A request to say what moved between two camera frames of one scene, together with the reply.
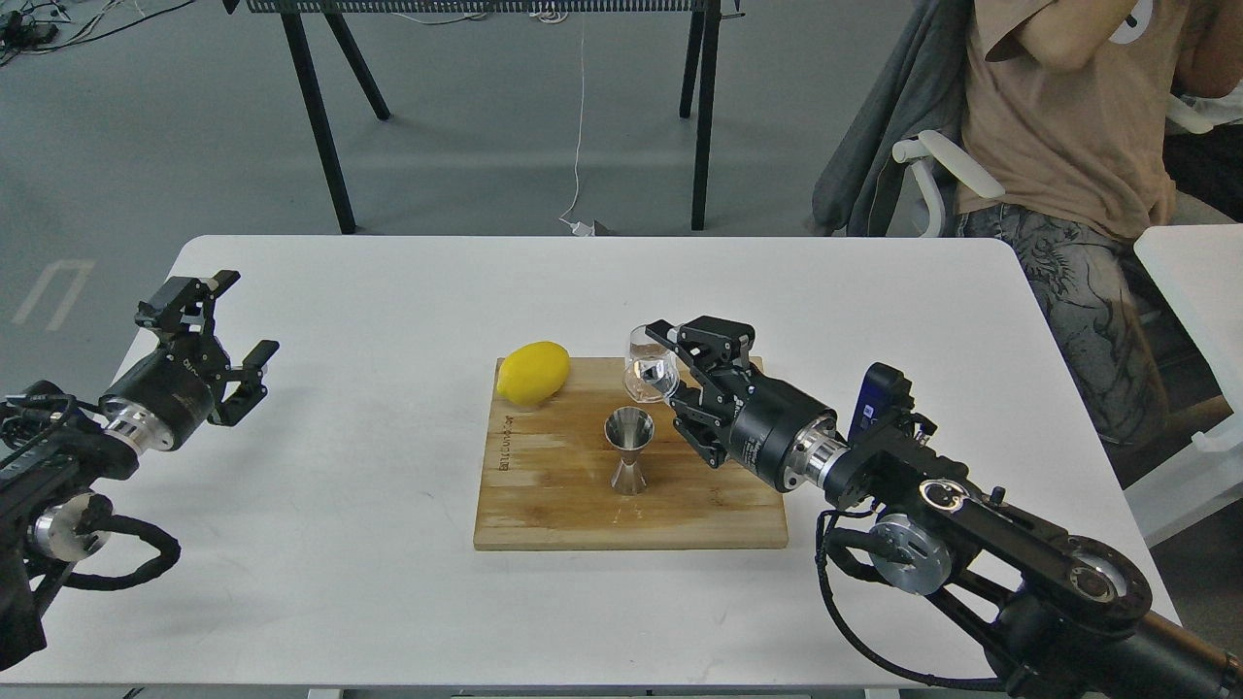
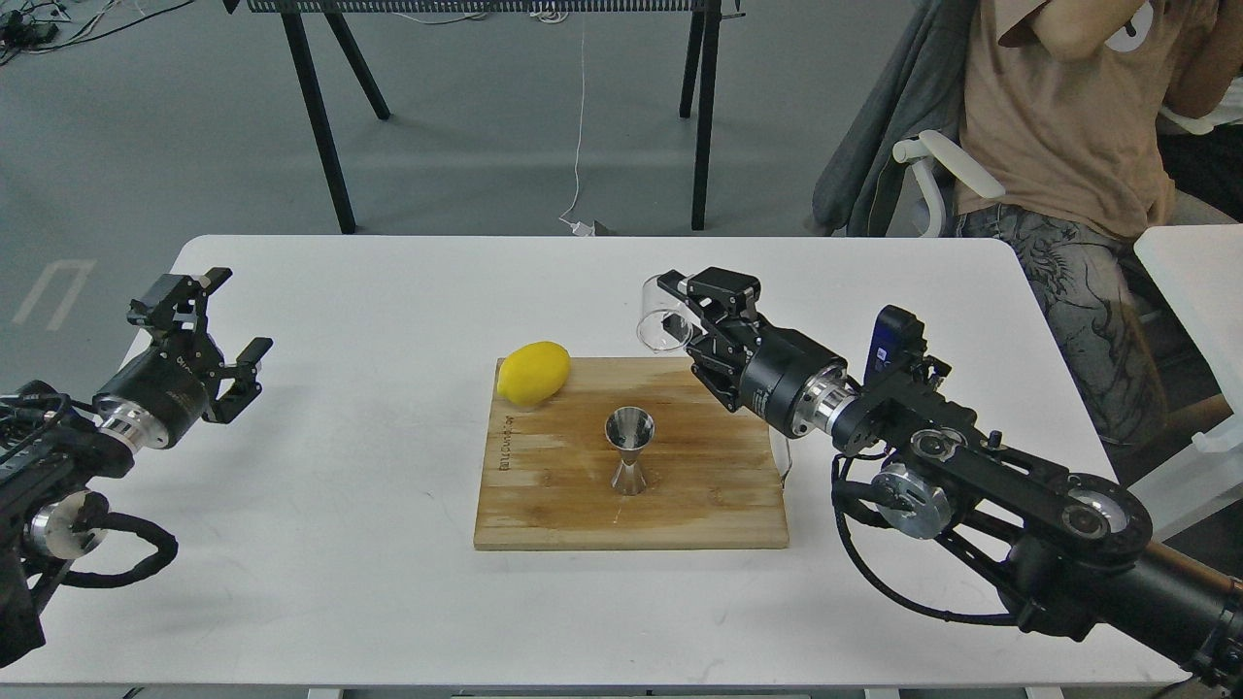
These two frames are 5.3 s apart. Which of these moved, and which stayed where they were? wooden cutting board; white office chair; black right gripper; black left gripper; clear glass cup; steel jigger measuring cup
Moved: black right gripper; clear glass cup
Stayed: wooden cutting board; white office chair; black left gripper; steel jigger measuring cup
